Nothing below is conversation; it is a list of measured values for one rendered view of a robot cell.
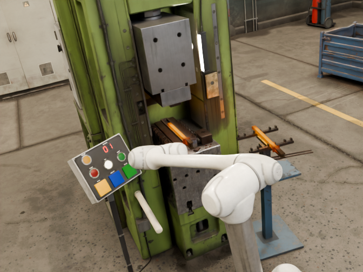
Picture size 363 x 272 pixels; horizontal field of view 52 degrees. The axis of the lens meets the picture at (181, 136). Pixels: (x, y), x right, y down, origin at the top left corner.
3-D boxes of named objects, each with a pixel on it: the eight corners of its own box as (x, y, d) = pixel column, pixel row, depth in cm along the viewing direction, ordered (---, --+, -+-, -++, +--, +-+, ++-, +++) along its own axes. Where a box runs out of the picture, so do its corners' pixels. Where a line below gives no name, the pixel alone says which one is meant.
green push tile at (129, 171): (137, 172, 222) (131, 161, 222) (128, 179, 218) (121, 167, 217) (136, 173, 224) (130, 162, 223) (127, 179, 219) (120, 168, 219)
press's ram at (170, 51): (208, 80, 236) (202, 15, 218) (152, 95, 225) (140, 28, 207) (182, 65, 272) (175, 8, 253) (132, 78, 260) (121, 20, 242)
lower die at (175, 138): (197, 147, 253) (196, 136, 249) (170, 156, 247) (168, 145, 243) (174, 125, 288) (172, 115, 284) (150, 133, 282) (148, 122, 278)
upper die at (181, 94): (191, 99, 237) (189, 85, 232) (162, 107, 231) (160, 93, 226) (167, 82, 272) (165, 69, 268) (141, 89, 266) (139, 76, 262)
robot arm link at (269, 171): (247, 145, 149) (224, 160, 141) (285, 149, 134) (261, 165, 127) (255, 174, 152) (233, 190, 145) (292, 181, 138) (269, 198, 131)
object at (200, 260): (247, 257, 280) (247, 256, 280) (176, 289, 263) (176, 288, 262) (221, 227, 313) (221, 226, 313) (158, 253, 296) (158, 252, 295)
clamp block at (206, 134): (213, 142, 257) (212, 134, 254) (202, 145, 254) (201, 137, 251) (205, 135, 267) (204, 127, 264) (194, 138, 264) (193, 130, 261)
